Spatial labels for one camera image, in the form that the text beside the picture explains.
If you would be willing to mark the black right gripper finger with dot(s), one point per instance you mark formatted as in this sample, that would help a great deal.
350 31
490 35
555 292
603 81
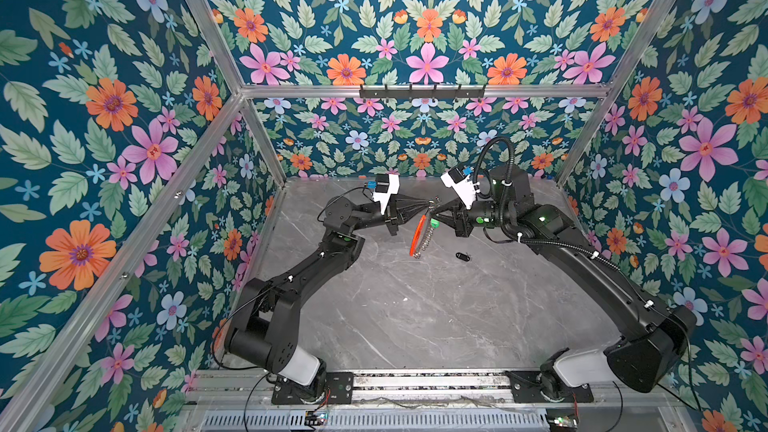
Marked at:
444 215
443 206

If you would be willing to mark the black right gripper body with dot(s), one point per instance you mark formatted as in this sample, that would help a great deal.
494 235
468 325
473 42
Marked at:
464 221

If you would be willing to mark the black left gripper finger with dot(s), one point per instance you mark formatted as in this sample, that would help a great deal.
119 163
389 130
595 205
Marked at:
407 202
413 210

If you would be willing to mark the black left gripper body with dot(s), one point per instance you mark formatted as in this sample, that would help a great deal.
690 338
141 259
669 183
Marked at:
390 220

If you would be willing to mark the metal keyring holder red handle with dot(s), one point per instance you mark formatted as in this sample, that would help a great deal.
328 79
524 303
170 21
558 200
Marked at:
421 237

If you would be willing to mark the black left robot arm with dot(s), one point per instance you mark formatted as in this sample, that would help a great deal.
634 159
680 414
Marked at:
264 328

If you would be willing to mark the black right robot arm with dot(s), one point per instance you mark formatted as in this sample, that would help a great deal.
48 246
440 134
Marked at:
653 337

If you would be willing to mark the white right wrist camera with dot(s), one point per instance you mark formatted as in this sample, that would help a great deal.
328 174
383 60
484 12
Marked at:
460 180

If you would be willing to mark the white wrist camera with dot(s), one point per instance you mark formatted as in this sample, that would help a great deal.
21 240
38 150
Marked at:
460 180
383 187

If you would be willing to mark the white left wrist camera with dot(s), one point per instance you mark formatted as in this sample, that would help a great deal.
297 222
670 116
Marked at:
383 187

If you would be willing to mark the black hook rail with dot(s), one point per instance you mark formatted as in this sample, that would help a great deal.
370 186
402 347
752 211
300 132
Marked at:
403 92

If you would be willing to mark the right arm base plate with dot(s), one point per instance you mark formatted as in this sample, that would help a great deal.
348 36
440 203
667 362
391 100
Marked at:
534 386

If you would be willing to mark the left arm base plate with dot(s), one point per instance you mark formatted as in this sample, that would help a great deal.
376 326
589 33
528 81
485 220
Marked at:
329 388

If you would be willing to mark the white vented cable duct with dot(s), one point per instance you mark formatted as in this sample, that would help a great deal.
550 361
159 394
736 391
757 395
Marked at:
377 420

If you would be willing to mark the aluminium mounting rail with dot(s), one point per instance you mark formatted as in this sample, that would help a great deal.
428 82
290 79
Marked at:
494 386

